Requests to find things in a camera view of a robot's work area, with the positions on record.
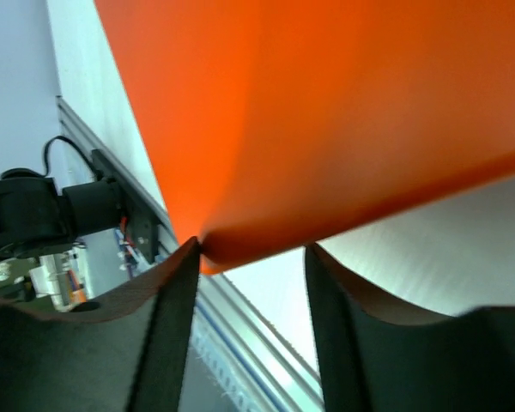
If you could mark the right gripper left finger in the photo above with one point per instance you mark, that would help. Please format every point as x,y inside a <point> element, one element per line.
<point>82,360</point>

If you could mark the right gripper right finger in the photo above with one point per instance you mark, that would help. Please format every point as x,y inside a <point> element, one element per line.
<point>377,352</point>

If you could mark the orange box lid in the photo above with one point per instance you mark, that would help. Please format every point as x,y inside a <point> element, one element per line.
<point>275,124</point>

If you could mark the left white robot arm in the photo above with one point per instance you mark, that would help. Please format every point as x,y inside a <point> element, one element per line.
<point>37,220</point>

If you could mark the aluminium front rail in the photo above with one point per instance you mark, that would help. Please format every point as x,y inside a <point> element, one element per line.
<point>203,334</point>

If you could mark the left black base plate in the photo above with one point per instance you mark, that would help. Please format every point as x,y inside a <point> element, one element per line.
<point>140,221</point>

